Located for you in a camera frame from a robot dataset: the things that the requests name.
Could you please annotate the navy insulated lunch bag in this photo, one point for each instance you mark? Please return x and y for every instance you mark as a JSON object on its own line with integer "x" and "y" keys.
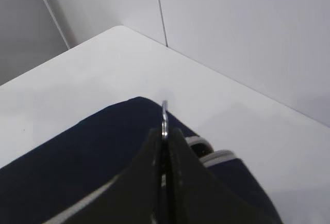
{"x": 52, "y": 177}

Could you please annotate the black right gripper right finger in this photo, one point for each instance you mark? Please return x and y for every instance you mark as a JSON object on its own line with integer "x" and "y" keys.
{"x": 224, "y": 193}

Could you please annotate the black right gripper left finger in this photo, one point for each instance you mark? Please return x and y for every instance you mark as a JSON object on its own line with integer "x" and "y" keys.
{"x": 130, "y": 197}

